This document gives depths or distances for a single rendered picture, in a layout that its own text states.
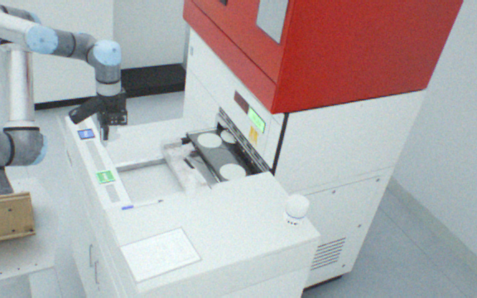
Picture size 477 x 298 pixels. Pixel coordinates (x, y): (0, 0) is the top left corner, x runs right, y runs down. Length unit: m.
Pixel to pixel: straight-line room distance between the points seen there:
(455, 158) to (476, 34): 0.72
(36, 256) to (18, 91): 0.55
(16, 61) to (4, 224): 0.54
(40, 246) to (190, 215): 0.49
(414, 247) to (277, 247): 1.76
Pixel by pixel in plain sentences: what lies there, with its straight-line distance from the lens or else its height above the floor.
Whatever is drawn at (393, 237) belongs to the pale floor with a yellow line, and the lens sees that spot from 3.29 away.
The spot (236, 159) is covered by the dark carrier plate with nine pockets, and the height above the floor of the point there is 0.90.
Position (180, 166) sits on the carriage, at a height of 0.88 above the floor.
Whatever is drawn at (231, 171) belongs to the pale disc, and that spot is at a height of 0.90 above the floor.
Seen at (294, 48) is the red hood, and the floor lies 1.47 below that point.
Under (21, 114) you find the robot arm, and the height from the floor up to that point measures 1.12.
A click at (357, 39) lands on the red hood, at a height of 1.48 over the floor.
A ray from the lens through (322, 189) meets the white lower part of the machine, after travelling 2.16.
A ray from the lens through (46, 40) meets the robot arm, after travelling 1.50.
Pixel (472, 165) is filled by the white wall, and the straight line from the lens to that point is 3.15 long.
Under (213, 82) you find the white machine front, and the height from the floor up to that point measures 1.05.
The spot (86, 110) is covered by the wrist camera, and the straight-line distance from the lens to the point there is 1.60.
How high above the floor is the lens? 2.14
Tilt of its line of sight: 36 degrees down
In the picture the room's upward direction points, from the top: 10 degrees clockwise
